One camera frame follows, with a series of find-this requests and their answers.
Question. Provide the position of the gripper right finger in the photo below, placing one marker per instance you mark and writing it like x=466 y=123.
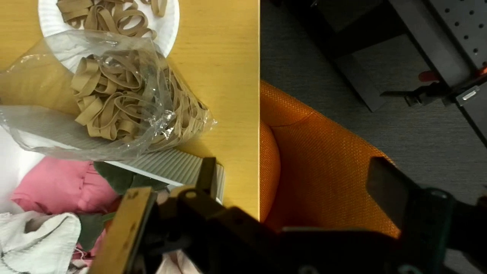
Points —
x=430 y=228

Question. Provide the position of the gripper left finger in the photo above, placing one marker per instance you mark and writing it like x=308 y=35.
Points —
x=213 y=236

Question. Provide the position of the dark green cloth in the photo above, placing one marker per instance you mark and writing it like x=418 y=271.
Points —
x=118 y=177

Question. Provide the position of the orange fabric chair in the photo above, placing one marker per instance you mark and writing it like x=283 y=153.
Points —
x=323 y=152

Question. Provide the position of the pink cloth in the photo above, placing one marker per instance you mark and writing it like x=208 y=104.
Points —
x=57 y=186

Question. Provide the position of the white cloth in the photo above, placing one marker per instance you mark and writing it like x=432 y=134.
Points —
x=45 y=243

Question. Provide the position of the large ribbed white paper plate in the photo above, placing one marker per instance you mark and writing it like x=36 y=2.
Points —
x=171 y=167

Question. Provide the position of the black and orange clamp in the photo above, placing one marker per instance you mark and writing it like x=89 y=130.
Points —
x=430 y=91

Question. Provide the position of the heap of tan rubber bands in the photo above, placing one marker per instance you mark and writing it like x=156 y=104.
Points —
x=110 y=99
x=106 y=19

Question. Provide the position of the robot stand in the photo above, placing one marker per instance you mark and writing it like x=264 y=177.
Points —
x=452 y=34

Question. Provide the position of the small white paper plate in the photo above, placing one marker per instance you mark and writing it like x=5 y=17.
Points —
x=167 y=23

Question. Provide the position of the clear plastic bag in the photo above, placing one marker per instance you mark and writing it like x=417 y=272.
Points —
x=34 y=80

